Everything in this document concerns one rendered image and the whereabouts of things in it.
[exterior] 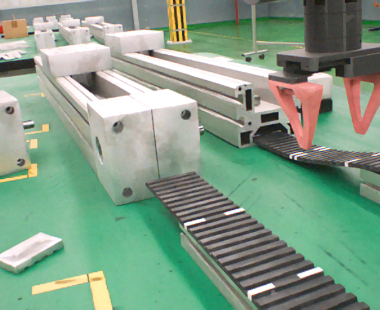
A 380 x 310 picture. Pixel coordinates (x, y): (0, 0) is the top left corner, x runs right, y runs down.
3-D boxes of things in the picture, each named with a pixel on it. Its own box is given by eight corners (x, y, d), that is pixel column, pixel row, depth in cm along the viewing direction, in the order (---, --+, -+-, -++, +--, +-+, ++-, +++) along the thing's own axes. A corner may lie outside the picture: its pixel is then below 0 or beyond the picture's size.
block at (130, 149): (223, 181, 52) (218, 97, 49) (116, 206, 48) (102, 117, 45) (192, 159, 60) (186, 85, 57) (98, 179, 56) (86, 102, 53)
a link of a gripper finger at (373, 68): (306, 135, 54) (304, 53, 50) (353, 123, 56) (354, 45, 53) (348, 150, 48) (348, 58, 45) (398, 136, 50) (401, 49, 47)
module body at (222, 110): (300, 135, 66) (300, 75, 63) (238, 148, 63) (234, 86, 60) (140, 72, 137) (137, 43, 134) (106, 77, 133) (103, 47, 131)
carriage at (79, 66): (114, 84, 86) (109, 46, 84) (54, 93, 83) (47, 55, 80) (97, 74, 100) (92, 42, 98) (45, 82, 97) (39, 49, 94)
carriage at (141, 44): (166, 59, 115) (163, 31, 112) (123, 65, 111) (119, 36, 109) (147, 54, 129) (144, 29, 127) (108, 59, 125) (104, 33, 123)
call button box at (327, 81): (333, 111, 77) (333, 73, 75) (283, 121, 74) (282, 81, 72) (304, 103, 84) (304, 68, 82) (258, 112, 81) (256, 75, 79)
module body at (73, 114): (175, 162, 60) (168, 97, 57) (98, 179, 56) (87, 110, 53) (75, 82, 130) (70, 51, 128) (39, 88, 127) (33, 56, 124)
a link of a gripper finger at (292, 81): (269, 145, 52) (265, 60, 49) (320, 132, 54) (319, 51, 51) (307, 161, 46) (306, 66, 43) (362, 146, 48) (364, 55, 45)
